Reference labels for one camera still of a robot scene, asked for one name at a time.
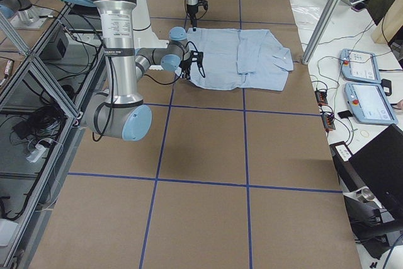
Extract upper teach pendant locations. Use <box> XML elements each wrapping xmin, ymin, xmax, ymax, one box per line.
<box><xmin>339</xmin><ymin>49</ymin><xmax>381</xmax><ymax>84</ymax></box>

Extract teach pendant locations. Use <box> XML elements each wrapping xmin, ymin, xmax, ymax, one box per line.
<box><xmin>339</xmin><ymin>49</ymin><xmax>381</xmax><ymax>84</ymax></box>
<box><xmin>344</xmin><ymin>82</ymin><xmax>399</xmax><ymax>125</ymax></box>

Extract pink smartphone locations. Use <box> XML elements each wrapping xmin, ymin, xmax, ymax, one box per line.
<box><xmin>351</xmin><ymin>2</ymin><xmax>367</xmax><ymax>12</ymax></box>

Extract lower teach pendant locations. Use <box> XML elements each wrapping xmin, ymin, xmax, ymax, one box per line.
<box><xmin>344</xmin><ymin>82</ymin><xmax>399</xmax><ymax>125</ymax></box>

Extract orange electronics board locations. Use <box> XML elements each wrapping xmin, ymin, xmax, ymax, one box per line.
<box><xmin>315</xmin><ymin>89</ymin><xmax>329</xmax><ymax>106</ymax></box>
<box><xmin>321</xmin><ymin>112</ymin><xmax>336</xmax><ymax>132</ymax></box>

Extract aluminium frame post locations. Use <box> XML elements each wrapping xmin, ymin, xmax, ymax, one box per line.
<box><xmin>302</xmin><ymin>0</ymin><xmax>340</xmax><ymax>64</ymax></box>

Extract black laptop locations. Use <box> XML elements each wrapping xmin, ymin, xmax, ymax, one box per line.
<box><xmin>349</xmin><ymin>124</ymin><xmax>402</xmax><ymax>219</ymax></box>

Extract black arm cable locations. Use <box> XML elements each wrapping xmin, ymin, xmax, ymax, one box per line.
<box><xmin>143</xmin><ymin>40</ymin><xmax>207</xmax><ymax>86</ymax></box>

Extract wooden board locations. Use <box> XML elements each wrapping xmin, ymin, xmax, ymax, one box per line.
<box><xmin>371</xmin><ymin>0</ymin><xmax>402</xmax><ymax>44</ymax></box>

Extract lower orange electronics board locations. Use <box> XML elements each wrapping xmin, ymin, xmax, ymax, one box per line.
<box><xmin>321</xmin><ymin>112</ymin><xmax>336</xmax><ymax>132</ymax></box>

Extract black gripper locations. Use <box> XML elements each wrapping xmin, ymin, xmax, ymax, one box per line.
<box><xmin>179</xmin><ymin>50</ymin><xmax>203</xmax><ymax>80</ymax></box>
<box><xmin>185</xmin><ymin>0</ymin><xmax>208</xmax><ymax>31</ymax></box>

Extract upper orange electronics board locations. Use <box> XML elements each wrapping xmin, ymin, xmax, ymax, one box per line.
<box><xmin>315</xmin><ymin>89</ymin><xmax>329</xmax><ymax>106</ymax></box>

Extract light blue button shirt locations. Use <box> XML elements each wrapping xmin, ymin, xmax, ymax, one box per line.
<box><xmin>188</xmin><ymin>28</ymin><xmax>293</xmax><ymax>91</ymax></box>

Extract aluminium frame rack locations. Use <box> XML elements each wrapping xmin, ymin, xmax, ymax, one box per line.
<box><xmin>1</xmin><ymin>0</ymin><xmax>105</xmax><ymax>268</ymax></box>

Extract white power strip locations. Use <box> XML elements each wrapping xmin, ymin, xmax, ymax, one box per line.
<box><xmin>26</xmin><ymin>143</ymin><xmax>47</xmax><ymax>163</ymax></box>

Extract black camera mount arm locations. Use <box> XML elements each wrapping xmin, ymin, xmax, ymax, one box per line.
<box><xmin>343</xmin><ymin>188</ymin><xmax>402</xmax><ymax>250</ymax></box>

